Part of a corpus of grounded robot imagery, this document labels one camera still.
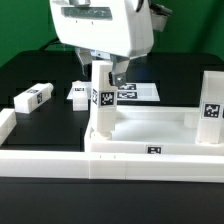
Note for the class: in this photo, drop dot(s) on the white marker sheet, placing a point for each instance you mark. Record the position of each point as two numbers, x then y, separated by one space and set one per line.
138 92

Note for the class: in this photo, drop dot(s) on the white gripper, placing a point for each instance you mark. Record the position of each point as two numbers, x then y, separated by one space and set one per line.
118 27

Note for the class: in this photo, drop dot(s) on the white desk tabletop tray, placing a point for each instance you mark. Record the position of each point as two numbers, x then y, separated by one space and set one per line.
154 130

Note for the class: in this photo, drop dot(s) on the white U-shaped fence frame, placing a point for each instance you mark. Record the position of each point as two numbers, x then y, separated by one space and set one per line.
46 145

